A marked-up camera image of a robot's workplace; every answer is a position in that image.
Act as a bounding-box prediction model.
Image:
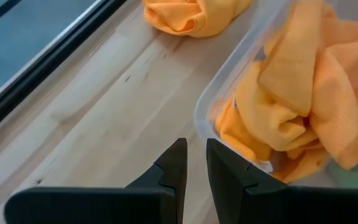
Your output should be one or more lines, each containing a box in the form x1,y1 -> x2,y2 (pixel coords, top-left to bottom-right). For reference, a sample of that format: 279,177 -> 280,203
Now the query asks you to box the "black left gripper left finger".
4,138 -> 188,224

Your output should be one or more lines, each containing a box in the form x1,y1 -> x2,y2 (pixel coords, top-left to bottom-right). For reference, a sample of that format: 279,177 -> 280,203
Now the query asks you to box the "clear labelled plastic bin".
193,0 -> 358,189

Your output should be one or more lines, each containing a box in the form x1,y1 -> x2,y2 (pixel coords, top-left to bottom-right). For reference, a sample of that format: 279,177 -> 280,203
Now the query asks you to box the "black aluminium table frame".
0,0 -> 127,141

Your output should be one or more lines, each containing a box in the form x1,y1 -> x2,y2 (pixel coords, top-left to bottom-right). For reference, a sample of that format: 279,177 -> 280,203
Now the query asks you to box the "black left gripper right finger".
206,138 -> 358,224

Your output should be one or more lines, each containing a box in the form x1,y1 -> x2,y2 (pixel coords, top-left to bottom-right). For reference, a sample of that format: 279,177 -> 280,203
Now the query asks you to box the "orange microfiber towel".
258,0 -> 358,170
214,62 -> 329,184
142,0 -> 254,39

